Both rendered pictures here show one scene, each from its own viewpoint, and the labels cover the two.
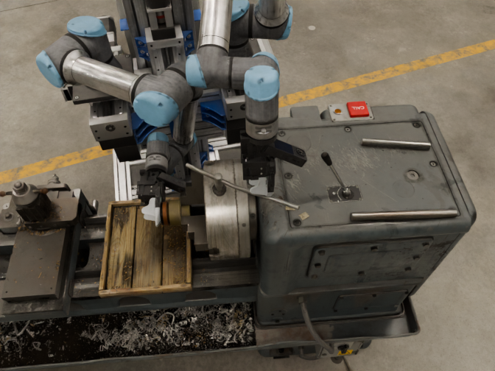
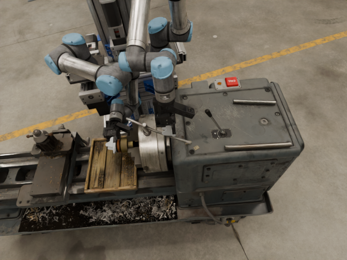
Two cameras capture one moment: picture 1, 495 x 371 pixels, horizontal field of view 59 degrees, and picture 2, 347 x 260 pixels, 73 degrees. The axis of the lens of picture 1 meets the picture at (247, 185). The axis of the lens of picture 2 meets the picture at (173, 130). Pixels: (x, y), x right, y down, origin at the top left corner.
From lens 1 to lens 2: 0.19 m
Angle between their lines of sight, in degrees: 4
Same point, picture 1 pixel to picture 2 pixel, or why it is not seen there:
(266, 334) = (183, 212)
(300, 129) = (196, 94)
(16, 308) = (38, 200)
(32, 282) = (46, 185)
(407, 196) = (260, 134)
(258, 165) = (164, 118)
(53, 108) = (74, 86)
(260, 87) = (159, 70)
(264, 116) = (163, 88)
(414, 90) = (273, 69)
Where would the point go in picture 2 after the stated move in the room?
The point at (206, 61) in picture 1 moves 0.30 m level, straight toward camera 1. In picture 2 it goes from (130, 55) to (129, 119)
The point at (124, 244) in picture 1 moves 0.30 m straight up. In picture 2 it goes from (99, 162) to (80, 137)
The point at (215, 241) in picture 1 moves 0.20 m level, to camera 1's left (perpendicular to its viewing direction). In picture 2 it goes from (145, 162) to (105, 162)
